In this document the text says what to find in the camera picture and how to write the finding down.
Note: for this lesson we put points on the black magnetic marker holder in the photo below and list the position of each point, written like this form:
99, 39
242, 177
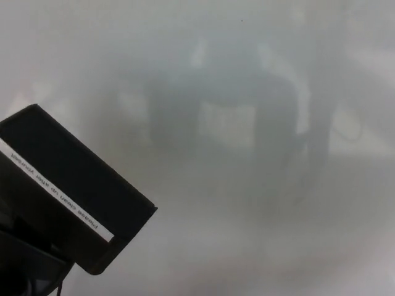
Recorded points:
77, 172

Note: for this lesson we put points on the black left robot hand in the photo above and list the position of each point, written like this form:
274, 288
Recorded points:
24, 265

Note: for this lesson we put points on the white whiteboard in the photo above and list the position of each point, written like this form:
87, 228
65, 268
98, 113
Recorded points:
247, 123

